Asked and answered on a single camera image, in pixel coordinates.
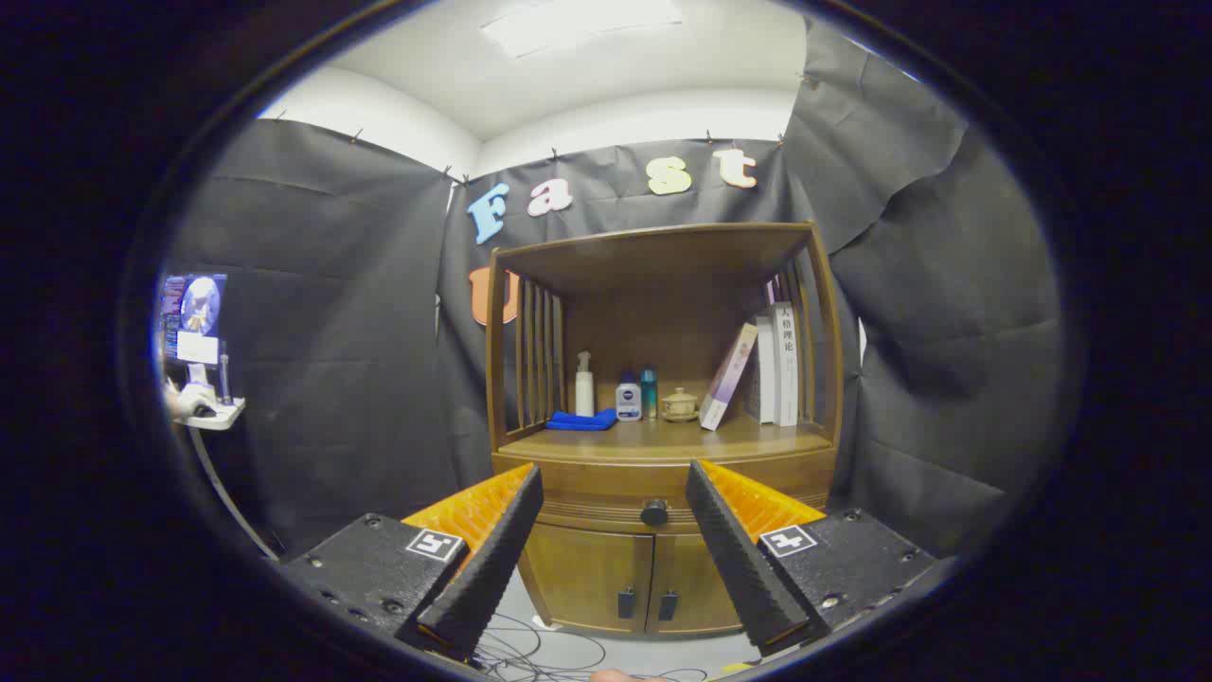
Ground wooden cabinet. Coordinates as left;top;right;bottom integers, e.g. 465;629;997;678
485;222;846;636

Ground white stand with tray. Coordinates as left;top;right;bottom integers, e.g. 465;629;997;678
166;355;281;562

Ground computer screen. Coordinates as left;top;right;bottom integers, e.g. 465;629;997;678
161;273;228;366

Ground wooden cabinet door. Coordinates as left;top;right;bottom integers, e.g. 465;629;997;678
649;533;744;634
516;523;655;634

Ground white book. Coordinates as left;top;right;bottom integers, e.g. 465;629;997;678
772;301;801;427

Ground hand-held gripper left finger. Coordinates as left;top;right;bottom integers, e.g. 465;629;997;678
281;462;545;664

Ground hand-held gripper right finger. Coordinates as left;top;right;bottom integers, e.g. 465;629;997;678
685;459;948;659

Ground purple cover book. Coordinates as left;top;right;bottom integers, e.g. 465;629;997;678
699;323;759;432

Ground blue folded cloth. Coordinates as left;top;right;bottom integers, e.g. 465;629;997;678
544;409;618;432

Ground wooden countertop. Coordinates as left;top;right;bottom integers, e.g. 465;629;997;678
494;417;834;465

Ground black floor cables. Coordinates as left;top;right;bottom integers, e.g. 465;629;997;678
473;611;711;682

